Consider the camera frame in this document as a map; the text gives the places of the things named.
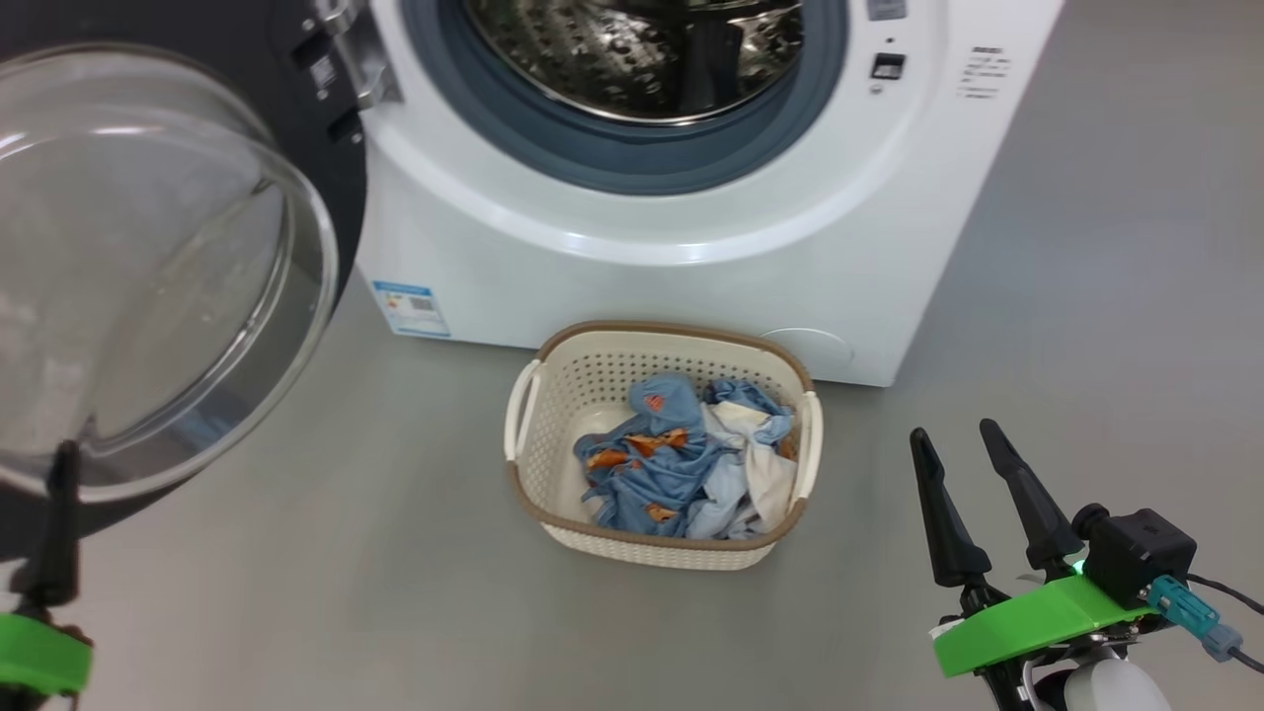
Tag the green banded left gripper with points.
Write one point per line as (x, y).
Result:
(39, 654)

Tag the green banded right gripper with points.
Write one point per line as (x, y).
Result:
(1027, 622)

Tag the white and light blue garment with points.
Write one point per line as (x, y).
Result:
(760, 474)

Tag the round black glass washer door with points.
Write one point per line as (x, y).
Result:
(148, 247)

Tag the blue garment with orange print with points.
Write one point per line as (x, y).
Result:
(652, 474)

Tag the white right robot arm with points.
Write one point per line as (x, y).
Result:
(1096, 689)

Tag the white front-load washing machine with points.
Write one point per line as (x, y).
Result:
(642, 286)

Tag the grey rubber door gasket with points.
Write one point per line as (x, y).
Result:
(632, 158)

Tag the silver metal door hinge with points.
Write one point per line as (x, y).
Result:
(365, 59)

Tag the stainless steel washing machine drum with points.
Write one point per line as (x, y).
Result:
(632, 59)

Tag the round white filter cover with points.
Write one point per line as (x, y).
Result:
(825, 346)

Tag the blue energy label sticker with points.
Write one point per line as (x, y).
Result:
(410, 308)

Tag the cream perforated laundry basket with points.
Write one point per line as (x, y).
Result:
(563, 415)

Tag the grey warning label sticker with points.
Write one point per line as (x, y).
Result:
(886, 9)

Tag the small white QR sticker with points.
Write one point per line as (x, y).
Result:
(322, 73)

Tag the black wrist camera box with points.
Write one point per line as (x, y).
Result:
(1141, 553)

